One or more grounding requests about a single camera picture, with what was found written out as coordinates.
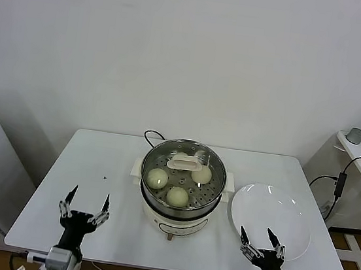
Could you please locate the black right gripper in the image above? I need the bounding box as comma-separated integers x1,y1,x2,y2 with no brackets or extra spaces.
235,224,296,270

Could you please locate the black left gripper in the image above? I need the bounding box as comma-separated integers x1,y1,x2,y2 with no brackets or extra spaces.
52,182,114,258

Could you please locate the white steamed baozi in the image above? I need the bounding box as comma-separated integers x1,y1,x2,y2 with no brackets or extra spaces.
145,167,169,191
165,186,190,208
190,165,213,185

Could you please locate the glass lid with cream handle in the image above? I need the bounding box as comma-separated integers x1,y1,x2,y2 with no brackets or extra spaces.
136,133,232,217

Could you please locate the stainless steel steamer basket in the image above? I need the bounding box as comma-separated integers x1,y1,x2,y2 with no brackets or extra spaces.
134,133,232,225

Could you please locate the white round plate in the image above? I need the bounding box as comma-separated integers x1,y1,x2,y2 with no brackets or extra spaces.
225,180,318,264

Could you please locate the cream electric cooker base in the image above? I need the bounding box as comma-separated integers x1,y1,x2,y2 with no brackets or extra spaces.
121,157,238,249

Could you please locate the grey cylindrical speaker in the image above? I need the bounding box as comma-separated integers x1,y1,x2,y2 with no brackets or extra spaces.
346,126,361,144

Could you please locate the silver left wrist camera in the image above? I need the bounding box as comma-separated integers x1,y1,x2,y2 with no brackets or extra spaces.
25,243,75,270

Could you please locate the black left wrist camera cable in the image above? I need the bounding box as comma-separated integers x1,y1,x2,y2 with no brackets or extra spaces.
7,250,30,270

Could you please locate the black cooker power cord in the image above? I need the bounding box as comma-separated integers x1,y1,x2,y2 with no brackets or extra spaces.
142,129,165,149

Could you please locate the black cable with adapter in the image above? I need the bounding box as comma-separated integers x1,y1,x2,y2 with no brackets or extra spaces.
304,149,361,228

